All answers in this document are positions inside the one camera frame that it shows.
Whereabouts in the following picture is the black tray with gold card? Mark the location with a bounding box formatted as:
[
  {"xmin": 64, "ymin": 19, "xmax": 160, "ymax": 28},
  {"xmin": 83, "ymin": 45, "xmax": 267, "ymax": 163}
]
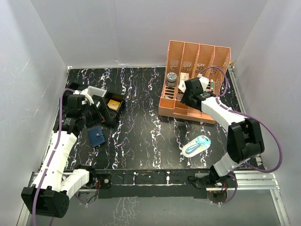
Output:
[{"xmin": 96, "ymin": 91, "xmax": 126, "ymax": 127}]

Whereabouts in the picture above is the blue card holder wallet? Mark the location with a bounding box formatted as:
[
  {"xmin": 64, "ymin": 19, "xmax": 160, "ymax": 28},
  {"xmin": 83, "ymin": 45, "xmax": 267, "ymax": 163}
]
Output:
[{"xmin": 87, "ymin": 126, "xmax": 105, "ymax": 147}]

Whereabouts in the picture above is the blister pack with blue tool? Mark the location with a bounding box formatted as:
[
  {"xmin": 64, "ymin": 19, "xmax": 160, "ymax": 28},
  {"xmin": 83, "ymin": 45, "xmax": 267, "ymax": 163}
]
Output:
[{"xmin": 182, "ymin": 135, "xmax": 211, "ymax": 158}]

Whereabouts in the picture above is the round jar with patterned lid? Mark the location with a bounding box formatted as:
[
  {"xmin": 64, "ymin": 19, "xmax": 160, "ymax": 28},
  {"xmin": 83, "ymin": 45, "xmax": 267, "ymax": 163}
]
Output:
[{"xmin": 166, "ymin": 72, "xmax": 178, "ymax": 87}]

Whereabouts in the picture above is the white labelled flat package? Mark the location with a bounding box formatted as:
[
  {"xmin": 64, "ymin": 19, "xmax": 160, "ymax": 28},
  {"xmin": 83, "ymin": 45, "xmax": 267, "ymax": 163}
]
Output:
[{"xmin": 178, "ymin": 80, "xmax": 186, "ymax": 93}]

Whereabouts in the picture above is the gold credit card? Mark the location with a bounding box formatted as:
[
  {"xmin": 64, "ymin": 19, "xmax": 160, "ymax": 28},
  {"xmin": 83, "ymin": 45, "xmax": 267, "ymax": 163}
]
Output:
[{"xmin": 107, "ymin": 99, "xmax": 120, "ymax": 111}]

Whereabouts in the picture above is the orange desk file organizer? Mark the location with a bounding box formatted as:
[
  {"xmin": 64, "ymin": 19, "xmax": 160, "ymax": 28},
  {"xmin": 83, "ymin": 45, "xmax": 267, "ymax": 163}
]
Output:
[{"xmin": 158, "ymin": 40, "xmax": 231, "ymax": 124}]

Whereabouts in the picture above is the white plastic bin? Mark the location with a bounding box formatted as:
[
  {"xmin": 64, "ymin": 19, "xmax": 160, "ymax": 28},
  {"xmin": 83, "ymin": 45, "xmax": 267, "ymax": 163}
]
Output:
[{"xmin": 87, "ymin": 86, "xmax": 107, "ymax": 97}]

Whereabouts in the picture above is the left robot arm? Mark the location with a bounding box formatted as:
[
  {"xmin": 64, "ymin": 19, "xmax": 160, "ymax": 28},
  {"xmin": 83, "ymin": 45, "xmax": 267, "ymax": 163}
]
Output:
[{"xmin": 21, "ymin": 86, "xmax": 107, "ymax": 218}]

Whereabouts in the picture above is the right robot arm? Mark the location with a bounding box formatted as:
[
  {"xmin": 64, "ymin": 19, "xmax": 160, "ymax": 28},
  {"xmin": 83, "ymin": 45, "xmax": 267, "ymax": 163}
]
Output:
[{"xmin": 181, "ymin": 78, "xmax": 265, "ymax": 187}]

